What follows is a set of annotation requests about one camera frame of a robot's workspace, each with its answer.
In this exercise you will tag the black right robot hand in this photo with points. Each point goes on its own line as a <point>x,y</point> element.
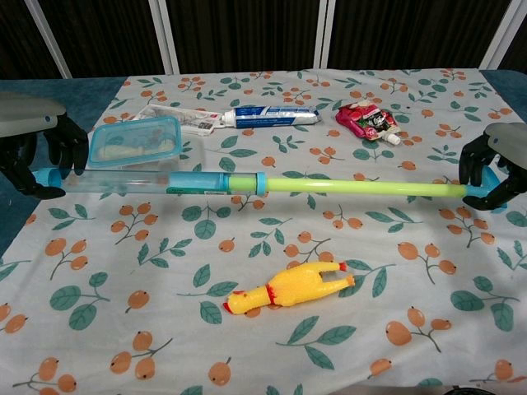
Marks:
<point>477,160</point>

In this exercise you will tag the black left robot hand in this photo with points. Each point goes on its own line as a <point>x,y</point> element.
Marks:
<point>66,136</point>

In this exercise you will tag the blue green water pump toy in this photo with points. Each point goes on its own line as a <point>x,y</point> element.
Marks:
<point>214,184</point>

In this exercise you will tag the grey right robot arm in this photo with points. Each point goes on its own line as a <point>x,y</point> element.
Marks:
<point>508,138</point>

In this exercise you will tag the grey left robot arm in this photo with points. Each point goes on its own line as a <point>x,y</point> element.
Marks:
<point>24,113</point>

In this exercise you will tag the clear container with blue lid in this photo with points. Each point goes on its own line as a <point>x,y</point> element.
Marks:
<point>138,142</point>

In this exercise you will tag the white crumpled plastic packet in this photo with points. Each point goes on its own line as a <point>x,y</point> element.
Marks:
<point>181,117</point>

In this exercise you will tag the red spouted drink pouch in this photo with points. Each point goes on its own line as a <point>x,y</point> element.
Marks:
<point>366,121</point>

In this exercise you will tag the blue and white toothpaste tube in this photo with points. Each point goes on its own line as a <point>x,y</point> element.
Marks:
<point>271,116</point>

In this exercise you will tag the yellow rubber chicken toy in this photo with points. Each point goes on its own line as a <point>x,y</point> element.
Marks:
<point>288,290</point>

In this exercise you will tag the floral fruit print tablecloth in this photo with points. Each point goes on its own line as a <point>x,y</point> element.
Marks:
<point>263,255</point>

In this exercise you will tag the white metal frame post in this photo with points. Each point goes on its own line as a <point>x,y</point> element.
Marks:
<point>166,35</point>
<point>506,35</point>
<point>325,33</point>
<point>49,35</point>

